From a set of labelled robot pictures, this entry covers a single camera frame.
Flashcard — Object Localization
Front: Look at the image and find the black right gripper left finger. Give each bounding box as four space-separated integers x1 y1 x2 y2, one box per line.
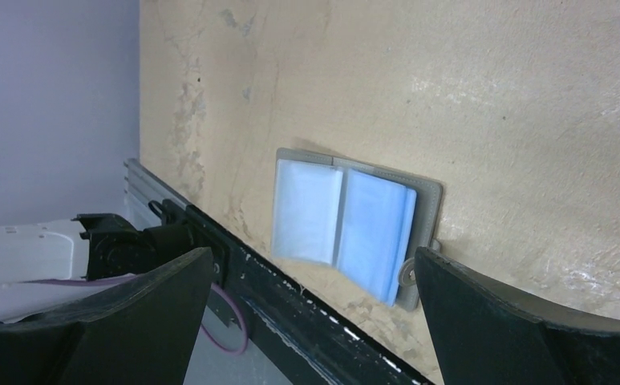
0 248 213 384

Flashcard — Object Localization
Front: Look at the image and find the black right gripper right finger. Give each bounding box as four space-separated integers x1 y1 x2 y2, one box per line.
415 247 620 384

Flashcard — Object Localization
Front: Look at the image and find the grey leather card holder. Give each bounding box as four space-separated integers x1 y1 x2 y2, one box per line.
270 148 443 311

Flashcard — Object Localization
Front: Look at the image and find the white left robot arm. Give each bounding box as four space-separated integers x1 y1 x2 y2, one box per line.
0 213 197 321

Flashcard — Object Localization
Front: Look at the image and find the aluminium frame rail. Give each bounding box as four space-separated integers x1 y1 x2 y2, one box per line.
124 158 191 229

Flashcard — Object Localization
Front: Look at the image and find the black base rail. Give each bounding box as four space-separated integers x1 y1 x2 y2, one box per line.
148 199 430 384

